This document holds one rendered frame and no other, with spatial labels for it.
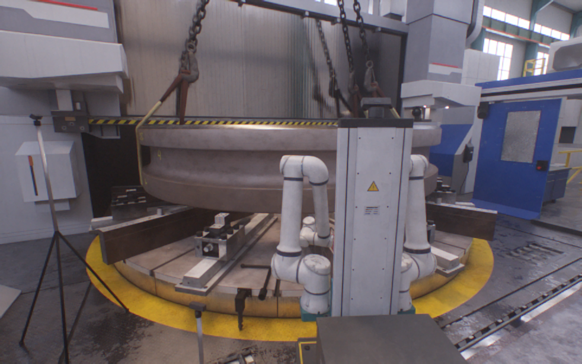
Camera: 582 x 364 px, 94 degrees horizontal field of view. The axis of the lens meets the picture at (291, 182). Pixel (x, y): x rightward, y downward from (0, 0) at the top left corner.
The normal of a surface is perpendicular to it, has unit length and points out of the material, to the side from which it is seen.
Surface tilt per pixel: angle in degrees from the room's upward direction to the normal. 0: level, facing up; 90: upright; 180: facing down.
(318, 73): 90
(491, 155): 90
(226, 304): 90
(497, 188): 90
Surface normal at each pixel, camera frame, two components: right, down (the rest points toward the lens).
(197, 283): -0.25, 0.18
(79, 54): 0.45, 0.18
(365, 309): 0.05, 0.19
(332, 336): 0.00, -0.98
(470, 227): -0.60, 0.15
